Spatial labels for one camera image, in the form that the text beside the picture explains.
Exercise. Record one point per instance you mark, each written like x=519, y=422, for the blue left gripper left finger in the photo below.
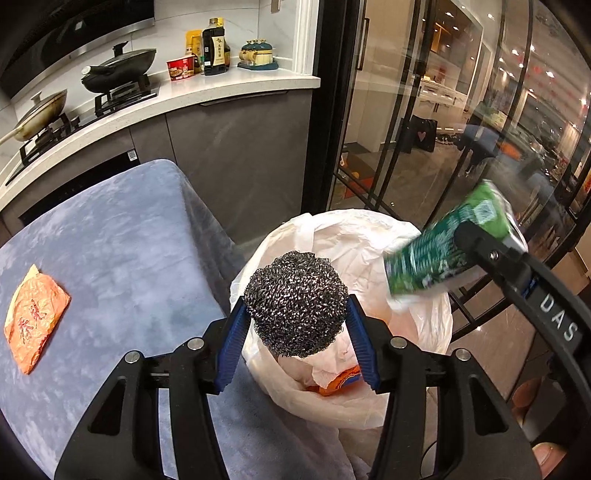
x=233, y=335

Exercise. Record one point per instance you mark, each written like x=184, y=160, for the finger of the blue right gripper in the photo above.
x=485, y=251

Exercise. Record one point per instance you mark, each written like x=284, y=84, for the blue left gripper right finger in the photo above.
x=366, y=355

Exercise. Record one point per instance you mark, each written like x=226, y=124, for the steel wool scrubber ball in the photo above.
x=297, y=304

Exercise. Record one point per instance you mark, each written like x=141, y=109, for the green white snack wrapper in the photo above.
x=432, y=263

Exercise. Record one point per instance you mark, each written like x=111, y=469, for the orange plastic bag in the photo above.
x=35, y=309

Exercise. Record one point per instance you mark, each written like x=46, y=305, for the white lined trash bin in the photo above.
x=353, y=241

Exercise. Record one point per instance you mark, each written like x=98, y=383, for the white kitchen countertop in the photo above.
x=171, y=96

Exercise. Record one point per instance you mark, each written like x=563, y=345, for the orange wrapper inside bin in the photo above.
x=343, y=380

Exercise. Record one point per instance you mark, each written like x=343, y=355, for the blue grey velvet tablecloth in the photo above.
x=147, y=267

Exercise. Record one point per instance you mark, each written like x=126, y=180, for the glass sliding door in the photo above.
x=446, y=94

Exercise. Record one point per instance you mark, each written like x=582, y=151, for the built-in black oven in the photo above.
x=91, y=177

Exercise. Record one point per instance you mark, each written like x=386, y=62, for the black gas stove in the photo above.
x=68, y=124

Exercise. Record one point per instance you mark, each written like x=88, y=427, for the red instant noodle cup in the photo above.
x=181, y=68

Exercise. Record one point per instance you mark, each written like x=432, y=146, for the dark soy sauce bottle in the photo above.
x=216, y=50

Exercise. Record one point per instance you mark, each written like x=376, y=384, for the green lidded condiment jar set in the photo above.
x=257, y=55

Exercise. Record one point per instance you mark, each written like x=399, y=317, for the black wok with lid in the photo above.
x=124, y=67

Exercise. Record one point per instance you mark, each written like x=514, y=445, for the beige wok with lid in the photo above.
x=43, y=112

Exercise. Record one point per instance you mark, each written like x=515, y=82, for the yellow seasoning packet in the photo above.
x=193, y=46

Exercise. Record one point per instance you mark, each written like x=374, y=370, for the black range hood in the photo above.
x=36, y=35

